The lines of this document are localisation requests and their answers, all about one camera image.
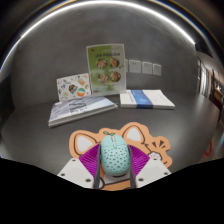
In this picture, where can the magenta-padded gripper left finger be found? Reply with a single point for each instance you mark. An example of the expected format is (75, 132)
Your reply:
(75, 171)

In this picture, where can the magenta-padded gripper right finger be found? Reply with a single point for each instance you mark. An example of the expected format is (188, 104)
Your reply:
(153, 171)

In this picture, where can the teal spotted computer mouse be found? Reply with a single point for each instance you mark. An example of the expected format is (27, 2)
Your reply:
(115, 156)

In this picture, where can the orange corgi-shaped mouse pad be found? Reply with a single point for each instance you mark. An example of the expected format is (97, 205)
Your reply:
(146, 141)

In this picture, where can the red chair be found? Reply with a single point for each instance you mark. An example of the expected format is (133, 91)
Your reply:
(208, 148)

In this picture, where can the grey striped book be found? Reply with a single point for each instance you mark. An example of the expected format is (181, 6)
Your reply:
(80, 110)

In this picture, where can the white book with blue band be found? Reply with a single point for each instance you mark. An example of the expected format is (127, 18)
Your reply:
(156, 99)

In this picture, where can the small white patterned card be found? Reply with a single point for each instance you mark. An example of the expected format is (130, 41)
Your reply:
(73, 87)

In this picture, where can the dark-framed glass partition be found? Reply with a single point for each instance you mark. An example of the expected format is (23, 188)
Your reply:
(211, 83)

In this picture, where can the green food picture card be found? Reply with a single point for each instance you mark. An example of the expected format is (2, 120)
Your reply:
(106, 70)

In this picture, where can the curved ceiling light strip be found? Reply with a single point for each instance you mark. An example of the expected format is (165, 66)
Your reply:
(100, 3)

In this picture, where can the white wall socket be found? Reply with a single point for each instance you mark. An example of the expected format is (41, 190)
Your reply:
(147, 67)
(126, 65)
(157, 69)
(135, 66)

